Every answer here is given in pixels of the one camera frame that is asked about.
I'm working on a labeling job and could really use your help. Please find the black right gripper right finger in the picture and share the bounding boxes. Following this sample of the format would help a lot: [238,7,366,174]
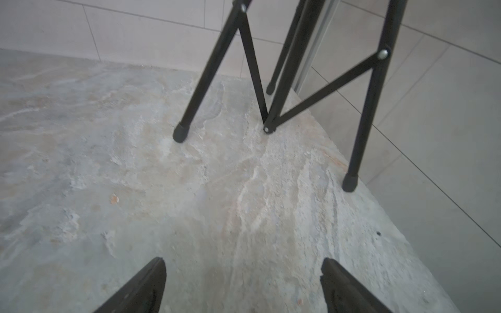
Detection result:
[320,258,392,313]

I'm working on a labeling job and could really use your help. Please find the black perforated music stand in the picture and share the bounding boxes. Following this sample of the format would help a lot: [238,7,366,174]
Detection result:
[172,0,407,192]

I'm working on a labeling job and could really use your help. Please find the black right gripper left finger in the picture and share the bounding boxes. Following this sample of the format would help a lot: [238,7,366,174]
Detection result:
[95,257,167,313]

